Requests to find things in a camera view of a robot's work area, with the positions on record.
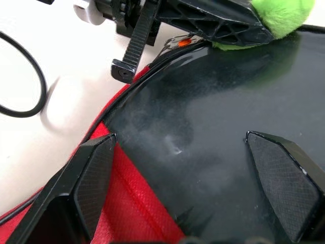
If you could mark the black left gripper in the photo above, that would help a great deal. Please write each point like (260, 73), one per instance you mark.
(134, 23)

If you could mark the black and red zip pouch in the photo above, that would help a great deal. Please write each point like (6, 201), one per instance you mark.
(132, 203)

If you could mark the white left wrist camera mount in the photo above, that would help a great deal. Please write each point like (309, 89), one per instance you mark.
(89, 14)

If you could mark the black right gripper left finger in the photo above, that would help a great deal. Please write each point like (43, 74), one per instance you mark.
(76, 183)

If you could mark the green fuzzy zipper pull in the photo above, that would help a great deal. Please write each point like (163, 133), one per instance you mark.
(279, 15)

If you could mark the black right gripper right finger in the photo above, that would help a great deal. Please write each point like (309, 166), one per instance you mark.
(284, 178)

